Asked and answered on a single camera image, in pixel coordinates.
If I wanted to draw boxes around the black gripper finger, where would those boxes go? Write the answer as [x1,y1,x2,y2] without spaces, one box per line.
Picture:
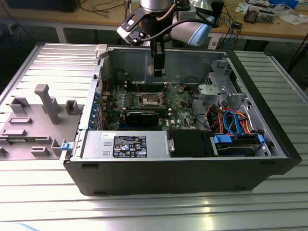
[154,53,166,77]

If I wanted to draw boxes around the CPU socket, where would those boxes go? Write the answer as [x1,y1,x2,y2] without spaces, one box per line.
[136,91,168,108]

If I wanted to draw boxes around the green RAM stick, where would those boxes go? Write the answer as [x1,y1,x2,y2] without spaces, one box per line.
[112,105,169,113]

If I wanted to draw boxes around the green motherboard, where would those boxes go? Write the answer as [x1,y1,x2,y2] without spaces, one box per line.
[100,81,202,132]

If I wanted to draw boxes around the black graphics card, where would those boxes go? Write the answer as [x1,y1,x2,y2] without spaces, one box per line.
[125,110,160,127]

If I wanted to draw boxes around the black computer tower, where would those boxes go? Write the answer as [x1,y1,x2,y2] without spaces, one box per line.
[211,0,225,28]

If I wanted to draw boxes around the wooden workbench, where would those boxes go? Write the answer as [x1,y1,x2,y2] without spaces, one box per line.
[0,0,308,44]

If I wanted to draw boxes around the black fan shroud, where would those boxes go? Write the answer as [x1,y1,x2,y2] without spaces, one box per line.
[168,129,214,158]

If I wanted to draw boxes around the copper heat sink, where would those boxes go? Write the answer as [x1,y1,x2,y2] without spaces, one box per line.
[244,7,260,24]

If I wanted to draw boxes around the silver power supply unit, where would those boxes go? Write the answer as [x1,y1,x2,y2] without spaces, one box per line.
[80,130,170,159]

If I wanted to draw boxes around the black PC case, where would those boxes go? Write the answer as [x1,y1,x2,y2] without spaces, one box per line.
[63,44,303,197]

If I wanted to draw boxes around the grey metal box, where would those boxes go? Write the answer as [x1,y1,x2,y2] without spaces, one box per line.
[258,8,277,24]

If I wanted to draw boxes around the hard disk in blue carrier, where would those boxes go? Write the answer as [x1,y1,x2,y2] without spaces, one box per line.
[209,133,264,157]

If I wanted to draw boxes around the black box on desk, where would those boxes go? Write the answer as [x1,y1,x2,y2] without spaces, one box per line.
[4,0,77,13]

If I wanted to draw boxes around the blue box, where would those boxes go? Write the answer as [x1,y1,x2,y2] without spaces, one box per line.
[269,0,299,8]

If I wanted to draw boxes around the white papers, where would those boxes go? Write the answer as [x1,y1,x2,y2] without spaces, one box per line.
[280,13,308,25]

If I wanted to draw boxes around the grey parts rack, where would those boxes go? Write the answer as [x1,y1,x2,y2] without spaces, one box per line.
[0,84,85,161]

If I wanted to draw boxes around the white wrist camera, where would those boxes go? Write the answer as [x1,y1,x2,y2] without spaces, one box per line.
[116,7,148,44]

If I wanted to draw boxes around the silver metal bracket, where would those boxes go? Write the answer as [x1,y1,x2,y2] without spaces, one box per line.
[197,84,228,106]

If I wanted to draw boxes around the grey drive bay bracket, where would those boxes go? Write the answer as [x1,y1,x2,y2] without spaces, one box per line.
[209,59,233,85]

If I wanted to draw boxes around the blue wire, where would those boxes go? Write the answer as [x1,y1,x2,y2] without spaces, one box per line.
[222,109,244,135]

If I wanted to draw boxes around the orange wire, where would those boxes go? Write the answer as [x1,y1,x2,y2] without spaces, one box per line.
[216,109,253,134]

